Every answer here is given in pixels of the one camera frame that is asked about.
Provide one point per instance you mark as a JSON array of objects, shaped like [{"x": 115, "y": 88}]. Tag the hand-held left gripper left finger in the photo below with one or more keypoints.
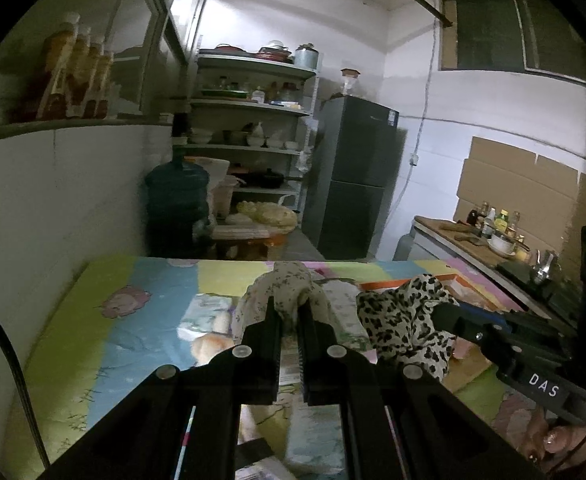
[{"x": 265, "y": 360}]

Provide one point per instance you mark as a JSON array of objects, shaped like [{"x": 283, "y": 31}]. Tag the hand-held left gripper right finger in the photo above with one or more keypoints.
[{"x": 315, "y": 360}]

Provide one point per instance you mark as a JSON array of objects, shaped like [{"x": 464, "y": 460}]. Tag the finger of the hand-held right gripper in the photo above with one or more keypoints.
[{"x": 473, "y": 325}]

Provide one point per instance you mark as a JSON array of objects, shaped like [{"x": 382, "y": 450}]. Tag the leopard print cloth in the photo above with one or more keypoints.
[{"x": 403, "y": 320}]

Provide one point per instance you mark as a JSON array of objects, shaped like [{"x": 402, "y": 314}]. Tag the small pale printed tissue pack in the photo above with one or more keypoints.
[{"x": 205, "y": 315}]

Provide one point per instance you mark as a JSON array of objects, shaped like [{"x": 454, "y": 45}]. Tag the pale floral cloth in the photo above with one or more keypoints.
[{"x": 288, "y": 285}]

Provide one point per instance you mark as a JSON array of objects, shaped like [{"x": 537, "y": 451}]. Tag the person's right hand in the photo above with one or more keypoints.
[{"x": 568, "y": 442}]

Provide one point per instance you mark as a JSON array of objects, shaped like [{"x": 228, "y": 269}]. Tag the pink cloth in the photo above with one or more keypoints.
[{"x": 460, "y": 349}]

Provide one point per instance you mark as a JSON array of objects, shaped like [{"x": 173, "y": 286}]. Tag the floral wrapped tissue pack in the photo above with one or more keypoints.
[{"x": 345, "y": 310}]

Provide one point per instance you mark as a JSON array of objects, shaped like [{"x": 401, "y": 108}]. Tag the kitchen counter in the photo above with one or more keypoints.
[{"x": 453, "y": 260}]

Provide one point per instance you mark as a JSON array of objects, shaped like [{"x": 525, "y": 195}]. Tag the black stove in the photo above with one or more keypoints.
[{"x": 518, "y": 271}]

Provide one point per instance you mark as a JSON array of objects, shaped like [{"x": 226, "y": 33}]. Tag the white bowl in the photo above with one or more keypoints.
[{"x": 501, "y": 245}]

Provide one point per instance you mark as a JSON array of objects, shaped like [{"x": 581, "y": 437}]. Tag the metal kettle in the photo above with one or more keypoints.
[{"x": 544, "y": 267}]

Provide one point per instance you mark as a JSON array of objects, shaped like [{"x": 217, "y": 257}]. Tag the kitchen cleaver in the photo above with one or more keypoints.
[{"x": 465, "y": 236}]

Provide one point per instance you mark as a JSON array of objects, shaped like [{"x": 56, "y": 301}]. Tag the wooden cutting board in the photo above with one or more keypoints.
[{"x": 448, "y": 232}]

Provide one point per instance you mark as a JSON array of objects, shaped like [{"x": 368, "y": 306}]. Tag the grey gas cylinder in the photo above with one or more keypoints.
[{"x": 405, "y": 245}]

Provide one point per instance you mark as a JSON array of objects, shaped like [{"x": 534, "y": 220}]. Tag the row of condiment bottles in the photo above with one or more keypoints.
[{"x": 498, "y": 220}]

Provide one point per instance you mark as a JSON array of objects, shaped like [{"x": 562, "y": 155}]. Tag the colourful cartoon printed blanket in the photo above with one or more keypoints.
[{"x": 138, "y": 340}]

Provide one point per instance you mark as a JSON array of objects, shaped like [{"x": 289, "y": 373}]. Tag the napa cabbage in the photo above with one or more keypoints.
[{"x": 268, "y": 215}]

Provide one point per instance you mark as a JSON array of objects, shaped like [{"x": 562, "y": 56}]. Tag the blue water jug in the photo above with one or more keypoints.
[{"x": 178, "y": 210}]

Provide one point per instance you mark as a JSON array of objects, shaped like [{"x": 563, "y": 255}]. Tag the black pan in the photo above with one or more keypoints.
[{"x": 268, "y": 180}]

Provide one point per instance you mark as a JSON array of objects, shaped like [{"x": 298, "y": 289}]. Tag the white plastic bucket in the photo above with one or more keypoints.
[{"x": 220, "y": 185}]

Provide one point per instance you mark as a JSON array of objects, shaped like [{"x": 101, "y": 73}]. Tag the dark grey fridge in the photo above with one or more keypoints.
[{"x": 353, "y": 175}]

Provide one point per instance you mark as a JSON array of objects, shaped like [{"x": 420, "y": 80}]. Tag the row of white ceramic dishes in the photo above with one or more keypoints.
[{"x": 253, "y": 135}]

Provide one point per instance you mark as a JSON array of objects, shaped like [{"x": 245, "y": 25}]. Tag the water jug pump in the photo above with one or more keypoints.
[{"x": 179, "y": 135}]

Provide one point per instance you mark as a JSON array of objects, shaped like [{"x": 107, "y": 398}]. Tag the white metal shelf rack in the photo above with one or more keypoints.
[{"x": 253, "y": 107}]

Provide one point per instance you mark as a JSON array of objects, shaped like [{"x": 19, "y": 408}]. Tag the row of glass jars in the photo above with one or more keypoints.
[{"x": 253, "y": 91}]

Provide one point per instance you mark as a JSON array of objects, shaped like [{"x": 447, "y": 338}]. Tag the glass jar with lid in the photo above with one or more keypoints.
[{"x": 350, "y": 82}]

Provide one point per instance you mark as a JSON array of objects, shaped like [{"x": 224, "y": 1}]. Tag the dark window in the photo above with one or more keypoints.
[{"x": 483, "y": 30}]

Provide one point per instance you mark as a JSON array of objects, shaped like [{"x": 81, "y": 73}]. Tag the stack of red pans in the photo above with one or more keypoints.
[{"x": 274, "y": 53}]

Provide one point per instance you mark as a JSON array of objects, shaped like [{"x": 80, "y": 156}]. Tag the orange liquid bottle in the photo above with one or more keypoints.
[
  {"x": 104, "y": 82},
  {"x": 55, "y": 70},
  {"x": 78, "y": 75},
  {"x": 93, "y": 80}
]

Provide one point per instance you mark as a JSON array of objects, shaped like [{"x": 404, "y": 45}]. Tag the cardboard sheet on wall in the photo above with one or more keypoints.
[{"x": 513, "y": 180}]

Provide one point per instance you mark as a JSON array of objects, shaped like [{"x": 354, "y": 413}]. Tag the wall socket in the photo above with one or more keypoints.
[{"x": 415, "y": 159}]

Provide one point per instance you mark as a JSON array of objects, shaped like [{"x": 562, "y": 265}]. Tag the glass window with grey frame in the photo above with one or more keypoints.
[{"x": 138, "y": 35}]

